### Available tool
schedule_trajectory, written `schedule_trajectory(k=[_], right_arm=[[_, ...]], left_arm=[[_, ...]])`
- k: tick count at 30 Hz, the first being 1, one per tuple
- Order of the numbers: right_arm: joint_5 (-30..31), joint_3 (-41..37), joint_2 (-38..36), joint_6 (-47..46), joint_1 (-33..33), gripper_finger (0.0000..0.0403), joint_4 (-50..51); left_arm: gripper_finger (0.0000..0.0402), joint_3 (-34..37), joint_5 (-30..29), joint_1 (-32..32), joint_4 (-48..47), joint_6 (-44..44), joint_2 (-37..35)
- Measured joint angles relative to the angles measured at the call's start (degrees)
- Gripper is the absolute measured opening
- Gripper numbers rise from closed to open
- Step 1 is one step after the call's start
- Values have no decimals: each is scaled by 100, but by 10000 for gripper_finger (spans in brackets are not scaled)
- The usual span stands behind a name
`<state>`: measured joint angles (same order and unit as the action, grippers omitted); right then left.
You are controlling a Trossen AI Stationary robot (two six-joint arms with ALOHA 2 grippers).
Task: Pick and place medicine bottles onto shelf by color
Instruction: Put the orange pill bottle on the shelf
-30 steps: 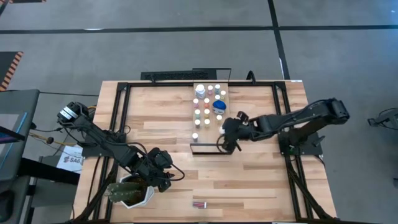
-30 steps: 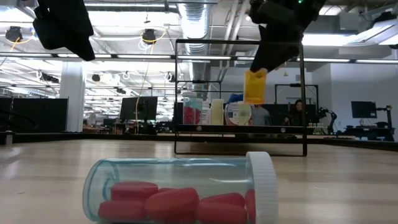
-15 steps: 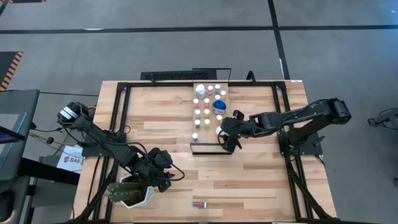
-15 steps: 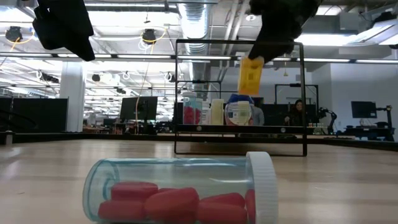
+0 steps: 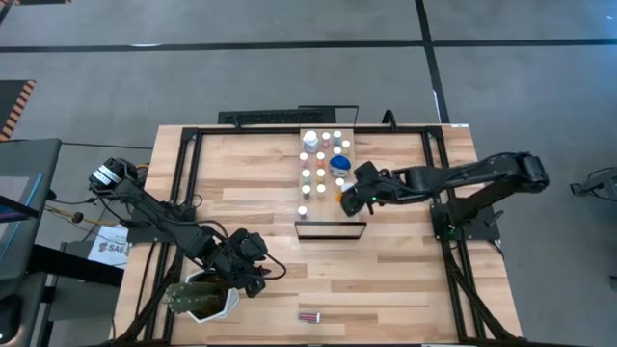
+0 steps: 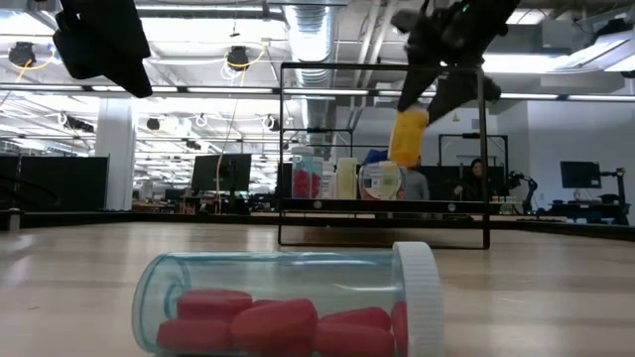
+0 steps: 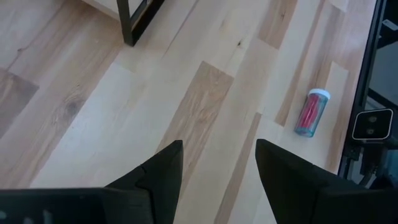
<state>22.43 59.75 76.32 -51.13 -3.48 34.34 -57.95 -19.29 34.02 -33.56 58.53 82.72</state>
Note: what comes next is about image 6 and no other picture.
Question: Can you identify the yellow pill vial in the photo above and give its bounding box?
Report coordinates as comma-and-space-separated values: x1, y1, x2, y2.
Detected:
335, 157, 359, 200

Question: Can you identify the black computer monitor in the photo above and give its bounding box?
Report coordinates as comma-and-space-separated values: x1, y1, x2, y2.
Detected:
190, 153, 253, 193
560, 161, 600, 189

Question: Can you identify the large orange pill bottle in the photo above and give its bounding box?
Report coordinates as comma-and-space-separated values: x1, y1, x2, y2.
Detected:
387, 106, 431, 169

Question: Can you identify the black ceiling-mounted device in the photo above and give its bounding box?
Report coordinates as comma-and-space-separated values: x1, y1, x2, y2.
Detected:
226, 45, 251, 70
8, 42, 37, 68

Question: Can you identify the person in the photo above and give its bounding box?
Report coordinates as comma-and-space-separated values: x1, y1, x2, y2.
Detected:
400, 157, 431, 201
452, 157, 492, 202

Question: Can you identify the black aluminium table frame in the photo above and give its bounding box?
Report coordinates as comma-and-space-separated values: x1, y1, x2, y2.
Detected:
0, 210, 635, 244

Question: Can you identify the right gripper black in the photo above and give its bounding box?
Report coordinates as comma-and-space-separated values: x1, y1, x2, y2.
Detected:
391, 0, 520, 125

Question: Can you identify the background black wire frame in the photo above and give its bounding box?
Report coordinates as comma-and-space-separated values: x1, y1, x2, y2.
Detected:
438, 132, 510, 199

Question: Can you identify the clear vial with red pills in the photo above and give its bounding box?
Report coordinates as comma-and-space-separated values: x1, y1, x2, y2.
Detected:
131, 241, 445, 357
291, 146, 315, 199

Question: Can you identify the blue-capped gummy jar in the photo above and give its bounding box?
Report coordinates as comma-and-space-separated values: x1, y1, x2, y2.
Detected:
357, 148, 404, 201

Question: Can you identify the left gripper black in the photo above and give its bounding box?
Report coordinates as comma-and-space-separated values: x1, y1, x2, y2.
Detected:
52, 0, 154, 99

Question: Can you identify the silver spiral air duct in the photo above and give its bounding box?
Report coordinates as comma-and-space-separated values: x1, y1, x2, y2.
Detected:
281, 0, 339, 131

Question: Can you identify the black partition panel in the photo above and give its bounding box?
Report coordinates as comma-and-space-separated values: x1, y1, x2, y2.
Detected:
0, 156, 109, 214

